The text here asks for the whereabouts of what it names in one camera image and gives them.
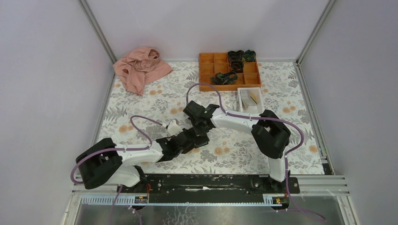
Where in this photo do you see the dark rolled strap in tray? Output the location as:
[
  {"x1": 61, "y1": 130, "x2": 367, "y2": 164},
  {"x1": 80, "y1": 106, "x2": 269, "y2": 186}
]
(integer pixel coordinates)
[{"x1": 227, "y1": 50, "x2": 245, "y2": 63}]

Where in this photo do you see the green black rolled strap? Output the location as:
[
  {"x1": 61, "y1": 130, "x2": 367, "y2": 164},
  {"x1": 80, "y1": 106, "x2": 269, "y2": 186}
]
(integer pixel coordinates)
[{"x1": 242, "y1": 49, "x2": 258, "y2": 63}]

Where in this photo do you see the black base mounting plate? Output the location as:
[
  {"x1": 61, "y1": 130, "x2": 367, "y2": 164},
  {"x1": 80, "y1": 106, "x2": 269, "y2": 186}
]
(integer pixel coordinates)
[{"x1": 122, "y1": 174, "x2": 300, "y2": 198}]

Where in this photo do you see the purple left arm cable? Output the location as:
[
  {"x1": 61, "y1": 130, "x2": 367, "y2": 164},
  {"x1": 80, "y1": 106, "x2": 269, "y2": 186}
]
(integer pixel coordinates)
[{"x1": 70, "y1": 115, "x2": 164, "y2": 225}]

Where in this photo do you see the small dark rolled strap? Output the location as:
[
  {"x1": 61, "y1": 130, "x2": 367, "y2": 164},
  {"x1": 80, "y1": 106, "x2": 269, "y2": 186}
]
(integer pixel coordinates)
[{"x1": 230, "y1": 60, "x2": 245, "y2": 74}]

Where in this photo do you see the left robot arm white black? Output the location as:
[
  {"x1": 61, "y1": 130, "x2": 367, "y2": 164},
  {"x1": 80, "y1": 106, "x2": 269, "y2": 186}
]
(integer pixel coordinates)
[{"x1": 71, "y1": 128, "x2": 209, "y2": 193}]

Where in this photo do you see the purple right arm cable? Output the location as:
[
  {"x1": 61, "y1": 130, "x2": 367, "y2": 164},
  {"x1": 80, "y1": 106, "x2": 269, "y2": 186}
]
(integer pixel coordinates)
[{"x1": 186, "y1": 82, "x2": 328, "y2": 225}]

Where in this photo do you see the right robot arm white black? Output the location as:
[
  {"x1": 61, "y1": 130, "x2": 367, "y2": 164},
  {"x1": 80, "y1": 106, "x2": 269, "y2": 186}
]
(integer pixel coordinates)
[{"x1": 183, "y1": 101, "x2": 291, "y2": 193}]

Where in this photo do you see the pink crumpled cloth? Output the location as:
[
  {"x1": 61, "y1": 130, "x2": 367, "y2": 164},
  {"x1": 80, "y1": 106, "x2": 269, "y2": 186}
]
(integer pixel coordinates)
[{"x1": 113, "y1": 47, "x2": 173, "y2": 95}]

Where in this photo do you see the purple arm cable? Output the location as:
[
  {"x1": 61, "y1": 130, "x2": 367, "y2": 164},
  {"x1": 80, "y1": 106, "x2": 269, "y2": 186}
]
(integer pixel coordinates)
[
  {"x1": 186, "y1": 82, "x2": 328, "y2": 225},
  {"x1": 70, "y1": 115, "x2": 164, "y2": 225}
]

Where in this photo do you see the tangled dark strap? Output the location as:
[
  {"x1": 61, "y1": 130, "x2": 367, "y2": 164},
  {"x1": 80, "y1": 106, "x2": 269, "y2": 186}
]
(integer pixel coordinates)
[{"x1": 210, "y1": 71, "x2": 239, "y2": 86}]

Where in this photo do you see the white plastic card tray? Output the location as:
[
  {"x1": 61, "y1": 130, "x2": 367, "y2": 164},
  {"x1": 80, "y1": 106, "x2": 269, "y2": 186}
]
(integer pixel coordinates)
[{"x1": 237, "y1": 87, "x2": 264, "y2": 114}]

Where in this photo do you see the floral patterned table mat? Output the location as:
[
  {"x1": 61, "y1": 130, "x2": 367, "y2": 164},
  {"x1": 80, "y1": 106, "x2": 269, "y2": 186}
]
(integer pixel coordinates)
[{"x1": 99, "y1": 62, "x2": 324, "y2": 174}]

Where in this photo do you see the slotted aluminium cable rail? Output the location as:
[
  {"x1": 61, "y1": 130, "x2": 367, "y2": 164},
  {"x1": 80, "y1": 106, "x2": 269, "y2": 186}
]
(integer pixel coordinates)
[{"x1": 80, "y1": 194, "x2": 289, "y2": 207}]

